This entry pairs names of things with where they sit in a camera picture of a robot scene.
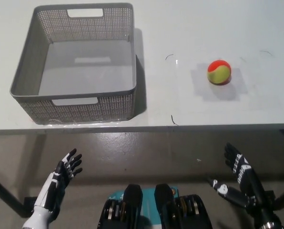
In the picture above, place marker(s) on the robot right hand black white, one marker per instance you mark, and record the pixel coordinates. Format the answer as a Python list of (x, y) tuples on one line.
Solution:
[(245, 177)]

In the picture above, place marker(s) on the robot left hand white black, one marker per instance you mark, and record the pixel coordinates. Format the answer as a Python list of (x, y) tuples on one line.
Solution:
[(52, 188)]

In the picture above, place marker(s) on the orange and yellow tennis ball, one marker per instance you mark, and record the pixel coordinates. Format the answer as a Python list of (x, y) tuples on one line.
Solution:
[(219, 72)]

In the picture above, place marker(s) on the black table foot plate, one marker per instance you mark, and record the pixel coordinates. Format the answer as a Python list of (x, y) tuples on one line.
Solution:
[(30, 205), (269, 196)]

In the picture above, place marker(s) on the robot body black teal blocks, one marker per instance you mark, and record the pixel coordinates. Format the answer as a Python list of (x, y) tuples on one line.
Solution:
[(156, 210)]

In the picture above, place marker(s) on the grey perforated plastic basket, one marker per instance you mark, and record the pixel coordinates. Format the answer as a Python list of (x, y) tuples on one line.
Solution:
[(84, 71)]

